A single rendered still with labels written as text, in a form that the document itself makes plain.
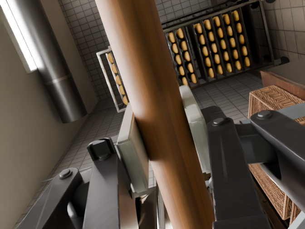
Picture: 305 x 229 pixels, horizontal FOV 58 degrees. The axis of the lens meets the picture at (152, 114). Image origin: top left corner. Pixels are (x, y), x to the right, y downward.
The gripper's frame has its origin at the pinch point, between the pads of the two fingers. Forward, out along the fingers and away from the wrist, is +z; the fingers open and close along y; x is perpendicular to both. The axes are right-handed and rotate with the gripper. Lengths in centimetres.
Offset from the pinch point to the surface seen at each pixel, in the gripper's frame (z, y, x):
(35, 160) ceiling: 217, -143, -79
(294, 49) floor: 242, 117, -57
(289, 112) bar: 82, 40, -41
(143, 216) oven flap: 126, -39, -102
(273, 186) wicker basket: 113, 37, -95
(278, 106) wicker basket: 114, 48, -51
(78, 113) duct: 289, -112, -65
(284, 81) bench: 131, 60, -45
